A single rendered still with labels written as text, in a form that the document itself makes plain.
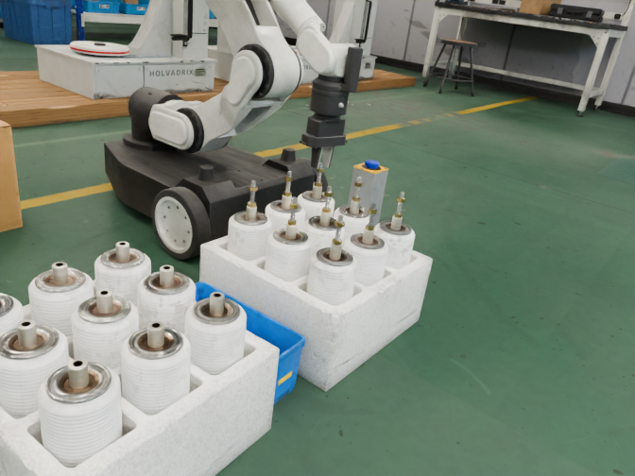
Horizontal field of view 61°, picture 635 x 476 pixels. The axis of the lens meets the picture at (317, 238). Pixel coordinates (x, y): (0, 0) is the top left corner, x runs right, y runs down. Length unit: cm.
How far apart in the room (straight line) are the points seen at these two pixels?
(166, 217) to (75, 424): 92
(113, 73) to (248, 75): 169
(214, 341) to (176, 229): 74
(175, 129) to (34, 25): 380
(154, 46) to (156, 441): 287
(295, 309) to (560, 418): 59
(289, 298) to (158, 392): 38
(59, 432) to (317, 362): 53
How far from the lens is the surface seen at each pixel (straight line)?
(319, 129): 129
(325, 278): 105
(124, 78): 315
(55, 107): 291
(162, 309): 92
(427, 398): 118
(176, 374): 80
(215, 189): 152
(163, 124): 180
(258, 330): 114
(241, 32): 158
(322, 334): 107
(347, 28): 480
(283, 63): 153
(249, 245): 119
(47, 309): 96
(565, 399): 132
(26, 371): 81
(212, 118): 169
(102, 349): 87
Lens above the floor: 73
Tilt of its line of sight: 25 degrees down
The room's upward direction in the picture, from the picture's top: 8 degrees clockwise
